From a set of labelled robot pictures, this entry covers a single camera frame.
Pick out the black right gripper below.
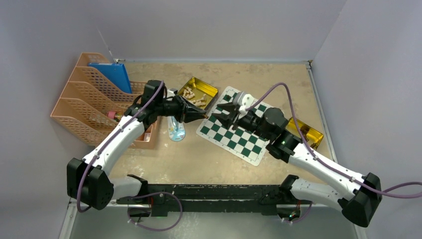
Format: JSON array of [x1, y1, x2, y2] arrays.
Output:
[[211, 102, 272, 141]]

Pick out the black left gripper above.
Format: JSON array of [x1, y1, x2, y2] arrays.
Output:
[[155, 95, 206, 123]]

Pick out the dark rook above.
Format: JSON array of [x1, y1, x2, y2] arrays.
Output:
[[223, 95, 231, 102]]

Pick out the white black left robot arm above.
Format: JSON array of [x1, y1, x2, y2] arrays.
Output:
[[66, 80, 207, 213]]

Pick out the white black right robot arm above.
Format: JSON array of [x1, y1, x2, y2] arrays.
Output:
[[212, 103, 382, 228]]

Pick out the gold tin with light pieces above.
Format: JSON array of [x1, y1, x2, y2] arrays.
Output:
[[177, 77, 218, 111]]

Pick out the green white chess board mat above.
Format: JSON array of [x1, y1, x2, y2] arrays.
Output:
[[196, 86, 269, 166]]

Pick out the gold tin with dark pieces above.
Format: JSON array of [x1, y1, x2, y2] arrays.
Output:
[[286, 117, 324, 150]]

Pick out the light blue round item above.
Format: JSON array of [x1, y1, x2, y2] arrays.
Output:
[[167, 117, 186, 142]]

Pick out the small orange plastic box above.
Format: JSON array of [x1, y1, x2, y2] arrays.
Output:
[[133, 123, 158, 149]]

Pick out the pink bottle in rack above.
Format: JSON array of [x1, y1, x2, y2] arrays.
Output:
[[106, 111, 124, 122]]

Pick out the blue folder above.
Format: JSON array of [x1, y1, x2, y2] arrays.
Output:
[[88, 62, 132, 94]]

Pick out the orange plastic file rack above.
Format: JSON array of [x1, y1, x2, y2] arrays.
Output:
[[50, 52, 145, 146]]

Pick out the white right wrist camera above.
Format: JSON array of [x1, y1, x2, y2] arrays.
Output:
[[233, 91, 255, 113]]

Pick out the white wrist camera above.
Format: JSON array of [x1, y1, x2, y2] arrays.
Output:
[[233, 91, 255, 113], [167, 88, 178, 98]]

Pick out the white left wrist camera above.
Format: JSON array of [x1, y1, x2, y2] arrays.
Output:
[[167, 88, 178, 98]]

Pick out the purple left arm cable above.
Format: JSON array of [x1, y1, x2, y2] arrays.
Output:
[[76, 80, 184, 232]]

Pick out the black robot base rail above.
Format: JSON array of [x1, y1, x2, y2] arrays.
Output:
[[117, 184, 309, 217]]

